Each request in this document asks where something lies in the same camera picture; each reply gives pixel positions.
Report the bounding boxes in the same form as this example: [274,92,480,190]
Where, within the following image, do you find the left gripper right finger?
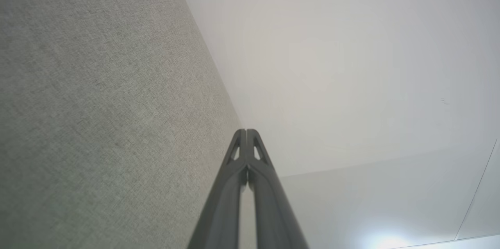
[247,129,310,249]

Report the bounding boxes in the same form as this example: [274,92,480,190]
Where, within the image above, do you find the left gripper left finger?
[187,129,248,249]

